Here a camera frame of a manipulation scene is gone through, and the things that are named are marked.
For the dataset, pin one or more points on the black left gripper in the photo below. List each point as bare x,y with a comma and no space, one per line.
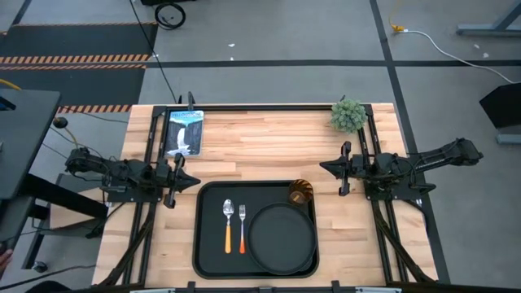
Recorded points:
173,183

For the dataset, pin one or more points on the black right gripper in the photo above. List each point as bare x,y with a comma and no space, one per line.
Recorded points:
358,167

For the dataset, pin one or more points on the amber ribbed glass cup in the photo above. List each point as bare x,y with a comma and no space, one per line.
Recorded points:
301,192

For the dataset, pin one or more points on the black round plate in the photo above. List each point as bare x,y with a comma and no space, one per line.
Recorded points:
281,240

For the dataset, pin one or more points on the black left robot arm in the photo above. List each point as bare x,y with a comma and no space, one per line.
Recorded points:
122,173

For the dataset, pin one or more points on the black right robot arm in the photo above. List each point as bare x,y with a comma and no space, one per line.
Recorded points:
419,163

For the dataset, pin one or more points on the black rectangular tray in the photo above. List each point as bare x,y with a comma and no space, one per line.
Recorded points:
215,260

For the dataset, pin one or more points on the blue picture card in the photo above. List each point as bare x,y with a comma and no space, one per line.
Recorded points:
185,132

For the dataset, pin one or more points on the small green potted plant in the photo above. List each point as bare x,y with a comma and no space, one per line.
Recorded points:
348,116

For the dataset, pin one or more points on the black desk stand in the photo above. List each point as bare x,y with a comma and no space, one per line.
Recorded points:
61,199

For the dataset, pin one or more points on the black round knob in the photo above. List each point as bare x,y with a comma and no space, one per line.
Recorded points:
60,122

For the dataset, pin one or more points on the black hazard-striped floor mat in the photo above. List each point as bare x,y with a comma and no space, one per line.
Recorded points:
73,87
77,40

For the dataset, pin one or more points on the dark grey desk top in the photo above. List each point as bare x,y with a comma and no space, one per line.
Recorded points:
24,138

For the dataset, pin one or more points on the black caster wheel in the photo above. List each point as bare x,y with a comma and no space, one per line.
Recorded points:
40,267

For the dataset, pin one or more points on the grey metal foot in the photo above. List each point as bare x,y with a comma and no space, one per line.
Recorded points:
509,138

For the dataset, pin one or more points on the black box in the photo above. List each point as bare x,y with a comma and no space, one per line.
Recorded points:
502,106

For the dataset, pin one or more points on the grey metal table leg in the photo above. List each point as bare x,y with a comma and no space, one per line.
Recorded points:
488,29

